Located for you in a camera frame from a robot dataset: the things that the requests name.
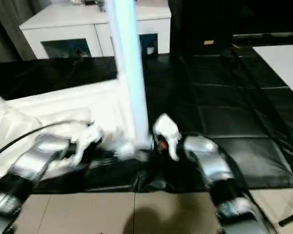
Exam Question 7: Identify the white plastic table top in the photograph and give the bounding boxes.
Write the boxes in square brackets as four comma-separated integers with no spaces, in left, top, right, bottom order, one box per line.
[0,70,152,181]

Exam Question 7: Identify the black work mat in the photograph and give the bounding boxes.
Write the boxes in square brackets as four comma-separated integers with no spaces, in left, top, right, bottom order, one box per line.
[0,46,293,193]

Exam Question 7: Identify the white sideboard cabinet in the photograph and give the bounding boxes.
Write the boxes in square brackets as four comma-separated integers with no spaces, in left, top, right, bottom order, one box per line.
[18,0,172,59]

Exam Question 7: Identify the grey curtain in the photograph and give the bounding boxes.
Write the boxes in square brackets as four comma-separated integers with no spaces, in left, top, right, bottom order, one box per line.
[0,0,38,62]

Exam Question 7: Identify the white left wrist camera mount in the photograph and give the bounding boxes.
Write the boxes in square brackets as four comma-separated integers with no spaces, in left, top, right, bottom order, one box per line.
[72,121,106,168]

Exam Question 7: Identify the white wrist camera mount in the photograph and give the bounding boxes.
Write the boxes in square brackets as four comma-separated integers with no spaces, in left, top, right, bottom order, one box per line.
[152,113,183,162]
[72,121,106,168]

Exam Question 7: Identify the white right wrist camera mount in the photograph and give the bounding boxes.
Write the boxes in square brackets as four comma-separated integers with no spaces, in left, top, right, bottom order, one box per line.
[152,113,183,162]

